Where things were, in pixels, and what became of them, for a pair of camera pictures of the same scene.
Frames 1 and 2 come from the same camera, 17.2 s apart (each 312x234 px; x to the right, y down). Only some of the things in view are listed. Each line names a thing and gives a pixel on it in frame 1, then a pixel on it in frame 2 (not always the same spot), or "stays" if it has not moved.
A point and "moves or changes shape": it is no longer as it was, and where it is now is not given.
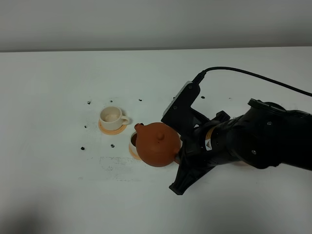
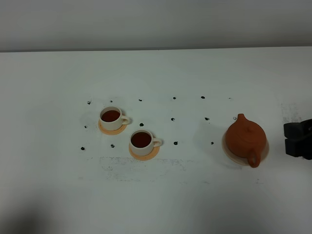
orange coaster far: (112, 132) stays
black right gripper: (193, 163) -> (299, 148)
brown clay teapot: (157, 144) moves or changes shape
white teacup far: (111, 118) stays
